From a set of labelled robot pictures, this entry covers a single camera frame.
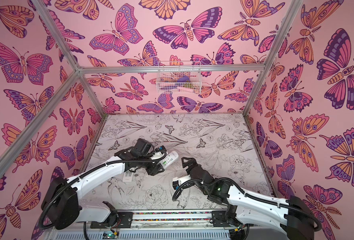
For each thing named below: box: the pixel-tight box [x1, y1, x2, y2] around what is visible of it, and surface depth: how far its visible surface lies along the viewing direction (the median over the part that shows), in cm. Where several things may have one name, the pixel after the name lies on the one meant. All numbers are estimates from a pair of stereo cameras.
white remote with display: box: [160, 151, 179, 170], surface depth 81 cm
